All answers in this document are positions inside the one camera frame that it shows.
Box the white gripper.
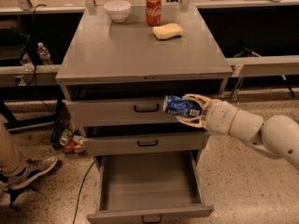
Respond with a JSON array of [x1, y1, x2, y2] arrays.
[[177, 94, 238, 134]]

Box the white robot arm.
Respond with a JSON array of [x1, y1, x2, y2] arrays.
[[177, 94, 299, 170]]

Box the grey drawer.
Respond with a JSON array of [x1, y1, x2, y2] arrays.
[[84, 132, 209, 156], [66, 97, 178, 127], [87, 151, 214, 224]]

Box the black handle bottom drawer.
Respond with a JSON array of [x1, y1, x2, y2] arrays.
[[141, 216, 162, 224]]

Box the black handle drawer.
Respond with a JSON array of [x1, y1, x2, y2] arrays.
[[134, 104, 160, 113], [137, 140, 158, 147], [141, 216, 162, 224]]

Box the blue pepsi can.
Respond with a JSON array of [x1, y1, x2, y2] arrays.
[[164, 95, 202, 118]]

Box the white bowl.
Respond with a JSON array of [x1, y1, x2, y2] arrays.
[[104, 0, 131, 22]]

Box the black handle top drawer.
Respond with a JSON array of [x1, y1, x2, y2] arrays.
[[134, 104, 160, 113]]

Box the clear water bottle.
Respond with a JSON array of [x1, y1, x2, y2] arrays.
[[37, 42, 53, 65]]

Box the black chair base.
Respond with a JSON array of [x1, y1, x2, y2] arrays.
[[0, 182, 36, 212]]

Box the red coca-cola can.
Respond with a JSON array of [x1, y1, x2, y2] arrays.
[[146, 0, 162, 26]]

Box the grey sneaker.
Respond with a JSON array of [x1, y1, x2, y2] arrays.
[[7, 156, 58, 189]]

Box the grey drawer cabinet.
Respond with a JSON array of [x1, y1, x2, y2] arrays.
[[55, 4, 234, 161]]

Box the grey bottom drawer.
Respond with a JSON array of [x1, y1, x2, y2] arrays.
[[87, 151, 214, 224]]

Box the yellow sponge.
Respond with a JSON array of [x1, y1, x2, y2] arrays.
[[152, 23, 183, 40]]

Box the person leg khaki trousers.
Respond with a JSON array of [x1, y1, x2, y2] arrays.
[[0, 123, 26, 177]]

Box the grey top drawer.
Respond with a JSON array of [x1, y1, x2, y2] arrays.
[[66, 97, 178, 127]]

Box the black desk left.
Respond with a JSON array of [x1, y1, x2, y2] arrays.
[[0, 19, 64, 145]]

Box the black handle middle drawer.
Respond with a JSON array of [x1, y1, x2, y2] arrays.
[[137, 140, 158, 147]]

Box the black floor cable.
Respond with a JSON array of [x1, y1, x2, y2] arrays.
[[72, 161, 95, 224]]

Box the grey middle drawer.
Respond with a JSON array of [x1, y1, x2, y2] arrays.
[[84, 132, 209, 156]]

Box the pile of floor clutter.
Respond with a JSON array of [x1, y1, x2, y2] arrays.
[[59, 128, 86, 154]]

